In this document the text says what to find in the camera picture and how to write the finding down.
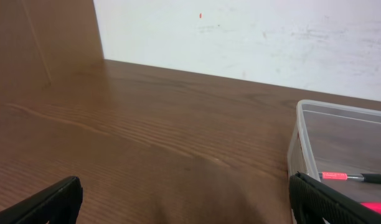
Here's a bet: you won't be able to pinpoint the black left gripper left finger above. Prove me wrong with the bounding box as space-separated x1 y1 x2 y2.
0 176 83 224

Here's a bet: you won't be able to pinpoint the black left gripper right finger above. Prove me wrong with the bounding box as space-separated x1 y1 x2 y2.
289 172 381 224

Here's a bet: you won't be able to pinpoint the red handled cutting pliers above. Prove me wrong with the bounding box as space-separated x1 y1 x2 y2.
360 202 381 214

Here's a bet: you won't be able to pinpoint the small hammer orange black handle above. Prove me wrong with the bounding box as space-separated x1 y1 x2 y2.
319 172 381 184

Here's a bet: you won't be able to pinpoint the clear plastic container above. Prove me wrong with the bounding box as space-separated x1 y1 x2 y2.
287 100 381 203

